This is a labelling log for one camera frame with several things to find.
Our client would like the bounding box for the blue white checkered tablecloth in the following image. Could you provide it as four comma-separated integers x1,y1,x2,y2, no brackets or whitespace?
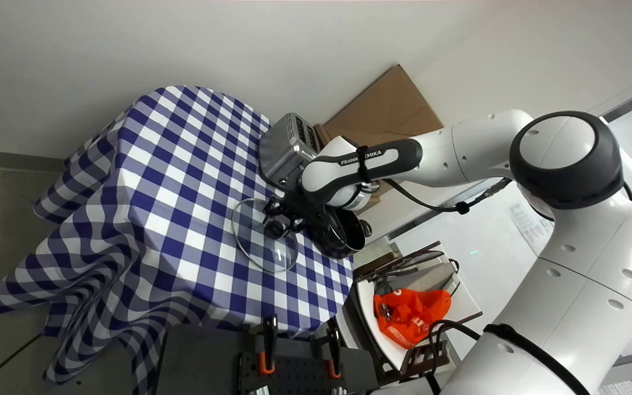
0,82,354,395

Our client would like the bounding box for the white tray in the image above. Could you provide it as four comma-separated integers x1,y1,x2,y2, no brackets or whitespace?
351,269,483,371

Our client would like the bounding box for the black perforated mounting board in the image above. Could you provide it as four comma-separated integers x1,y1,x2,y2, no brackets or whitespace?
232,330,377,395

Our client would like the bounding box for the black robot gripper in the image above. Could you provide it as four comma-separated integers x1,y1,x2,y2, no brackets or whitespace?
263,184,330,240

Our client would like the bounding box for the round glass pot lid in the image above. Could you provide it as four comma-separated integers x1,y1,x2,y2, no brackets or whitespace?
228,195,305,277

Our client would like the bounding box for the black clamp with orange handle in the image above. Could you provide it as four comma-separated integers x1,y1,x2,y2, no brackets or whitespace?
257,313,281,376
321,319,347,381

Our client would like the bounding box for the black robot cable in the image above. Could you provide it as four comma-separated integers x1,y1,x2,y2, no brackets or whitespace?
354,142,516,216

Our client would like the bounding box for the silver two-slot toaster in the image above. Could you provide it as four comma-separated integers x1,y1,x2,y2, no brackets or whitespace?
257,112,321,193

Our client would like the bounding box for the large brown cardboard box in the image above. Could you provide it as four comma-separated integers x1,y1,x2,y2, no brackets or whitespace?
313,64,444,214

